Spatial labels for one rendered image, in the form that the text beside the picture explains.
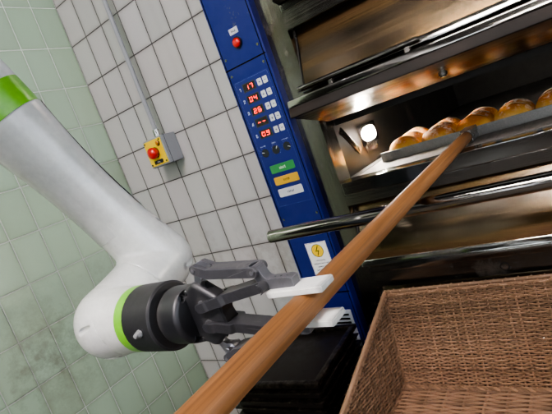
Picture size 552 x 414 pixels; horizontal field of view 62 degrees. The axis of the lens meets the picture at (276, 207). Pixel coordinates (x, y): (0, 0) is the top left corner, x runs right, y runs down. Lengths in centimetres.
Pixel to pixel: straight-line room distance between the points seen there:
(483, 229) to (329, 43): 62
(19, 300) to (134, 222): 96
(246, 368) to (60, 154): 48
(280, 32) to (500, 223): 77
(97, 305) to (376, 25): 92
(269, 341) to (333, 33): 101
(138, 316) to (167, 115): 114
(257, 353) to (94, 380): 141
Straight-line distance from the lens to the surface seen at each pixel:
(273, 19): 139
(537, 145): 120
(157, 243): 76
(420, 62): 107
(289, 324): 45
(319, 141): 135
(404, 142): 148
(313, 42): 134
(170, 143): 165
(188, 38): 158
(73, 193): 76
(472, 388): 138
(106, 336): 69
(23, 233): 170
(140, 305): 63
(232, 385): 39
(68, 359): 175
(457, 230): 128
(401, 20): 123
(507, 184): 84
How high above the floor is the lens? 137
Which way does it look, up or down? 8 degrees down
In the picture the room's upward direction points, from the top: 20 degrees counter-clockwise
